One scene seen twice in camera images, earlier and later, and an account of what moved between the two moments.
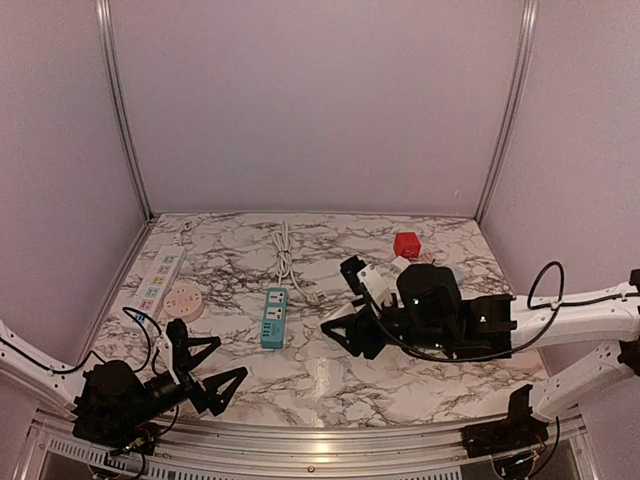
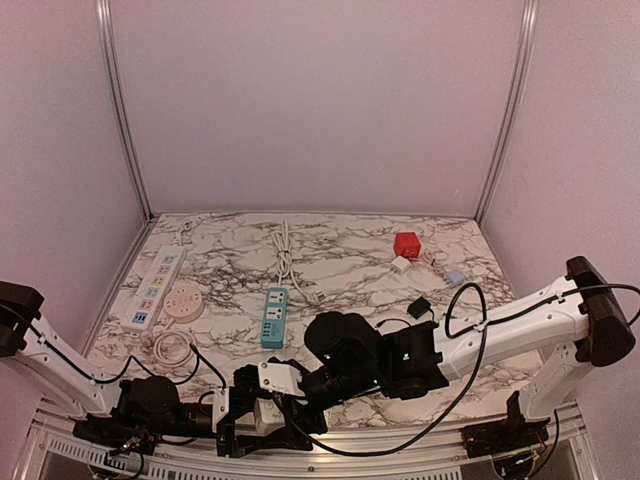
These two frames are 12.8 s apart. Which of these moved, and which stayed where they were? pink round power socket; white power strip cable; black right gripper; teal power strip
Moved: black right gripper
Stayed: teal power strip; white power strip cable; pink round power socket
